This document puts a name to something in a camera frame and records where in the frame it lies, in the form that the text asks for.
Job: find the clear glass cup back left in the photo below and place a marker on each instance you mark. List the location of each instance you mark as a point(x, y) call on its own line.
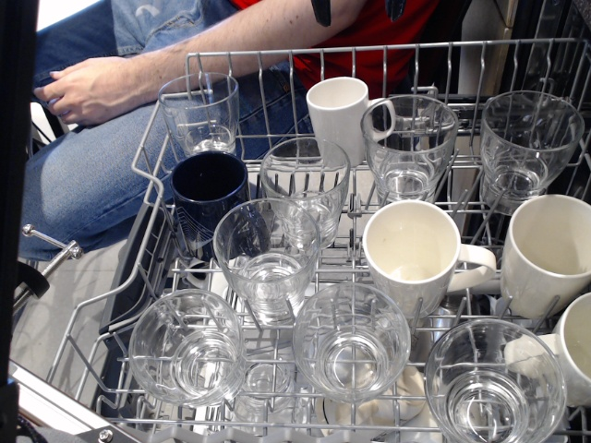
point(201, 112)

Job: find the clear glass cup front left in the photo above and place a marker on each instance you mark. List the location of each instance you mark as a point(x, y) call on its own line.
point(188, 349)

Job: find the clear glass cup back right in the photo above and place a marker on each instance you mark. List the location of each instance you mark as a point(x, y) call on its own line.
point(410, 141)

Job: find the clear glass cup centre back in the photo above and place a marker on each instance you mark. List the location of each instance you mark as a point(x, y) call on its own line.
point(312, 172)

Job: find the clear glass cup front centre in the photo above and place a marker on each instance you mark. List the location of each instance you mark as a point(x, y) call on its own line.
point(351, 342)

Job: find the clear glass cup front right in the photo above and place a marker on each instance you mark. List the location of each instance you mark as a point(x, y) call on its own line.
point(489, 380)

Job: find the clear tall glass cup centre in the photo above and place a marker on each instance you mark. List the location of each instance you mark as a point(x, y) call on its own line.
point(268, 250)

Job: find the large white mug right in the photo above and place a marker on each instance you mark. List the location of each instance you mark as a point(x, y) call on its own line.
point(546, 255)

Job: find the black vertical frame left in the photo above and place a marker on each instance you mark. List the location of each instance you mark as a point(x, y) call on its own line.
point(18, 34)

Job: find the metal rod with knob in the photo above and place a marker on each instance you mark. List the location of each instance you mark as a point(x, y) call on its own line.
point(34, 283)

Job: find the small clear glass below rack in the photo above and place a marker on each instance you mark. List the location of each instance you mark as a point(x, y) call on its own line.
point(264, 392)

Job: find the person's bare right hand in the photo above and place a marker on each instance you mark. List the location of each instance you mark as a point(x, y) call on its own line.
point(97, 90)

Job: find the red shirt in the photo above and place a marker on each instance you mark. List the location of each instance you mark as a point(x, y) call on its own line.
point(366, 39)

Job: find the blue denim jeans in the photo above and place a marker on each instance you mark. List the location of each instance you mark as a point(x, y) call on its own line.
point(82, 186)

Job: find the white mug centre right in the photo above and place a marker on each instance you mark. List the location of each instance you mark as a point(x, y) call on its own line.
point(416, 256)

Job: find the white mug right edge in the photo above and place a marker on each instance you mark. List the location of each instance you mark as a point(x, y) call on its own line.
point(570, 343)

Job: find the grey wire dishwasher rack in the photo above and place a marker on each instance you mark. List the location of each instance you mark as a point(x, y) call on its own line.
point(462, 74)

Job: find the white mug back centre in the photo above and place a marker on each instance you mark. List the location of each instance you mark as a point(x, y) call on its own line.
point(336, 108)

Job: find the clear glass cup far right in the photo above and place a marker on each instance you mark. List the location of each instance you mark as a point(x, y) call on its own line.
point(527, 137)

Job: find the person's bare right forearm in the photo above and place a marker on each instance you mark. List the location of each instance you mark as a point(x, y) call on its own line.
point(240, 34)

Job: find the dark navy ceramic mug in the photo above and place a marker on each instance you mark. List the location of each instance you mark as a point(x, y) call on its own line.
point(205, 187)

